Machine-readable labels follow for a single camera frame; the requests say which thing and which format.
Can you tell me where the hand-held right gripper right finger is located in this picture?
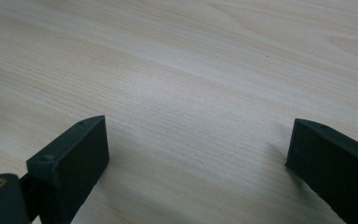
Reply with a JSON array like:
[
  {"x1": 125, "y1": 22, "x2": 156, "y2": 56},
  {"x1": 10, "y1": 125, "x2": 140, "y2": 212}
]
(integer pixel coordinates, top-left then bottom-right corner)
[{"x1": 284, "y1": 118, "x2": 358, "y2": 224}]

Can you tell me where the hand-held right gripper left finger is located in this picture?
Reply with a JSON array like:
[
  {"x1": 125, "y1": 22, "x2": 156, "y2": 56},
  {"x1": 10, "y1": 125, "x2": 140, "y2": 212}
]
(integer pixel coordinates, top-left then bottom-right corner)
[{"x1": 26, "y1": 115, "x2": 111, "y2": 224}]

